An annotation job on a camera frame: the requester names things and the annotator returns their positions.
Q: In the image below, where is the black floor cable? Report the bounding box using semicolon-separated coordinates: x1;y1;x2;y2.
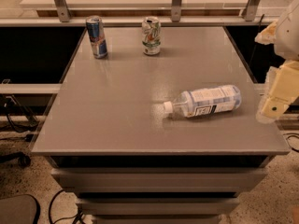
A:
48;189;85;224

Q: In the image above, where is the black office chair base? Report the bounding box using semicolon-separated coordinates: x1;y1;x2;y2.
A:
0;152;31;168

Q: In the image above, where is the left metal bracket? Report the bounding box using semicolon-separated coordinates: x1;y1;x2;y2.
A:
54;0;71;22

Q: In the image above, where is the clear blue-label plastic bottle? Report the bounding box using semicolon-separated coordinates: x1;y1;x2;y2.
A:
164;85;242;118

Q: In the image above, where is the black cable right floor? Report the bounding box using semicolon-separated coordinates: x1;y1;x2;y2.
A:
282;132;299;153

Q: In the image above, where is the grey chair seat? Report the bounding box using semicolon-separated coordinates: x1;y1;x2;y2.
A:
0;194;40;224

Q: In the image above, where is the white green soda can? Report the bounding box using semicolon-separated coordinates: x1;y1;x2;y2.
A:
142;17;161;55

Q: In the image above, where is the right metal bracket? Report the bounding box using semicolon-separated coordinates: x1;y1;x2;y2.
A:
242;0;261;21

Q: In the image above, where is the blue silver redbull can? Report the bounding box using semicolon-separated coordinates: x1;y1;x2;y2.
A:
86;16;107;59

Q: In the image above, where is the black cables left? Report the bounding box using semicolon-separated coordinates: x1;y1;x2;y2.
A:
0;93;40;142

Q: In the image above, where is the grey drawer cabinet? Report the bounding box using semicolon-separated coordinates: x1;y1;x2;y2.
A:
33;27;289;224

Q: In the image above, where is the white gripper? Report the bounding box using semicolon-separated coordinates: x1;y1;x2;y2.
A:
255;0;299;124

